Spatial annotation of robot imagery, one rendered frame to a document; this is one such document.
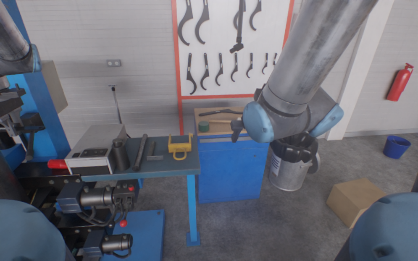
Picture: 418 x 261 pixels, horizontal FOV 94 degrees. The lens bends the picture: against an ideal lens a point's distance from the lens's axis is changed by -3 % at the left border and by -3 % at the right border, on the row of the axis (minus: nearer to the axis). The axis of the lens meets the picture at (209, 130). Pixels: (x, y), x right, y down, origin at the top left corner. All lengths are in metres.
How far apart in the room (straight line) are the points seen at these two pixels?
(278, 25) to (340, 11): 2.70
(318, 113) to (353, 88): 3.38
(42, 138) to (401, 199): 1.65
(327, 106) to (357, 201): 2.12
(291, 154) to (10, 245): 2.29
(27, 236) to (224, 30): 2.71
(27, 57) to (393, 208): 0.92
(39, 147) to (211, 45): 2.09
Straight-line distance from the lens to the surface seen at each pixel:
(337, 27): 0.33
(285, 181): 2.67
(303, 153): 2.42
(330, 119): 0.51
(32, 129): 1.09
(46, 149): 1.69
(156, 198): 2.60
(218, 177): 2.22
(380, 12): 3.75
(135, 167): 1.30
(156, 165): 1.33
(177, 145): 1.39
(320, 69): 0.36
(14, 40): 0.80
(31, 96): 1.53
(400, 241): 0.29
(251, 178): 2.34
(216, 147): 1.97
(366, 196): 2.70
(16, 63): 0.86
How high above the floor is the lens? 1.89
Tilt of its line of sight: 30 degrees down
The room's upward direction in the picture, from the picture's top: 1 degrees clockwise
